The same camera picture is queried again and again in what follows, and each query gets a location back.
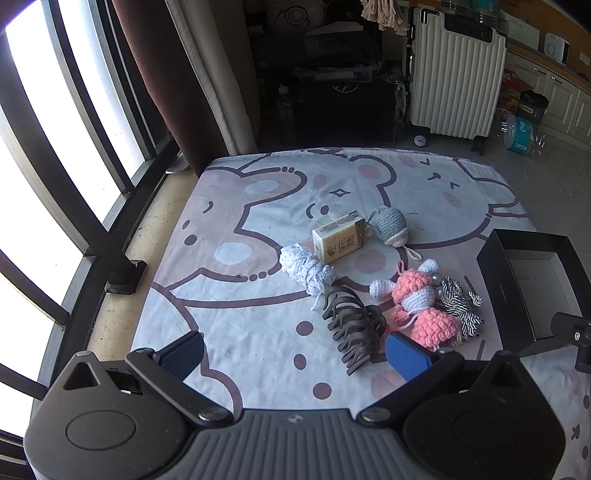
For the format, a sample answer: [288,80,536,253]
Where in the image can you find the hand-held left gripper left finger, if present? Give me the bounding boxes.
[50,330,235,428]

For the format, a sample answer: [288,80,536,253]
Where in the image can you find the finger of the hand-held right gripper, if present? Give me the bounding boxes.
[551,312,591,373]

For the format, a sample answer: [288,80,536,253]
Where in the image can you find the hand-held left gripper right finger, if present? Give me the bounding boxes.
[357,331,533,424]

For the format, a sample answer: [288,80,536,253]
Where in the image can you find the pink crochet ball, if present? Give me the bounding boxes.
[392,305,462,349]

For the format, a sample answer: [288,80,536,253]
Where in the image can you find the brown hair claw clip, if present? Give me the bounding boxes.
[322,285,386,377]

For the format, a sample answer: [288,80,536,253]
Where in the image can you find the pink white crochet doll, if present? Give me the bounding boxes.
[369,259,441,324]

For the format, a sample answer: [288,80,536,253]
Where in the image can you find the twisted striped cord bundle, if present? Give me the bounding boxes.
[436,276,485,347]

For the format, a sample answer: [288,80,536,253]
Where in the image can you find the black cardboard box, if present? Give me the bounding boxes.
[476,228,591,356]

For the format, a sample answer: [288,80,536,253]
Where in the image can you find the grey crochet toy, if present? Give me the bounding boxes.
[368,206,422,259]

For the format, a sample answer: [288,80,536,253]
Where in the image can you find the white crochet lace bundle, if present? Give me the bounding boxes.
[279,244,337,310]

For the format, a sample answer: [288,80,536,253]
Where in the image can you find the yellow tissue packet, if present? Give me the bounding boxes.
[312,211,370,265]

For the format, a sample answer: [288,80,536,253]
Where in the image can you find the black window railing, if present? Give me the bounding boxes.
[0,0,181,462]

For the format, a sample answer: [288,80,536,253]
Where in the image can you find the cartoon bear printed blanket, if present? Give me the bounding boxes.
[131,148,591,462]

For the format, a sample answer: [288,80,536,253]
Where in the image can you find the large clear water bottle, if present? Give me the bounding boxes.
[496,113,546,155]

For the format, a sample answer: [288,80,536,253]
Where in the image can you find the black trash bin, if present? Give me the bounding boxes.
[517,90,550,125]

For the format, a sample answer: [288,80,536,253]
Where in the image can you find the white floor cabinets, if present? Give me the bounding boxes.
[503,46,591,148]

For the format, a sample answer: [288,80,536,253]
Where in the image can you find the red cardboard carton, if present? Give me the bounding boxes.
[499,69,536,112]

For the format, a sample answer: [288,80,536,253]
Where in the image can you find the black storage trunk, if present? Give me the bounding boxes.
[291,78,407,145]

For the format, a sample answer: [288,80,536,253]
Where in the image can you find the small brown drink bottle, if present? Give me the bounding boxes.
[277,85,297,121]

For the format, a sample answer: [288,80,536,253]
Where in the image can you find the brown curtain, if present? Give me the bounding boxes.
[113,0,232,178]

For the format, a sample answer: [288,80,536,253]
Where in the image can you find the beige curtain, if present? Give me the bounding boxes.
[166,0,259,158]

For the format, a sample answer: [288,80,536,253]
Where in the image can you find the white ribbed suitcase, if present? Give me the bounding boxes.
[409,7,508,148]

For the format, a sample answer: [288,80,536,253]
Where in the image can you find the white countertop appliance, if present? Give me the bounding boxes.
[540,32,572,65]

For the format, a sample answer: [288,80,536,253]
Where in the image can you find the white flat box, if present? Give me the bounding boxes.
[499,11,541,49]

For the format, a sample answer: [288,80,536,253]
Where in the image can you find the dark travel bag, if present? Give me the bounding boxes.
[300,23,384,81]

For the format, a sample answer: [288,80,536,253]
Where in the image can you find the pack of water bottles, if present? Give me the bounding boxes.
[443,0,500,28]

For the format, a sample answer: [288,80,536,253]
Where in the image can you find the pink round cushion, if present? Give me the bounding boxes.
[265,0,324,33]

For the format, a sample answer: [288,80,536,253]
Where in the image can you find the hanging beige tassel rope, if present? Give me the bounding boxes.
[360,0,410,38]

